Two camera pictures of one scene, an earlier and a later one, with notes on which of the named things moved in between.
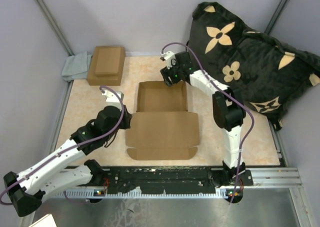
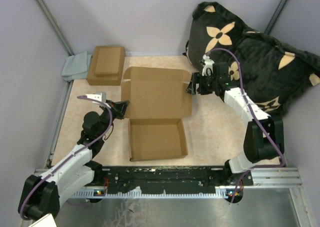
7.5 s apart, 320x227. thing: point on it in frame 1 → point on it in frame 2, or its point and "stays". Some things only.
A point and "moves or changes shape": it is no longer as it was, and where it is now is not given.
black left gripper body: x=124 y=123 → x=110 y=103
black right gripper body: x=173 y=73 → x=207 y=85
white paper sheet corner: x=47 y=220 stays
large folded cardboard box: x=106 y=66 stays
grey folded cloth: x=76 y=67 stays
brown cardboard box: x=162 y=128 moves or changes shape
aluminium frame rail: x=276 y=177 stays
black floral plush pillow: x=268 y=73 stays
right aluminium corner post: x=279 y=9 stays
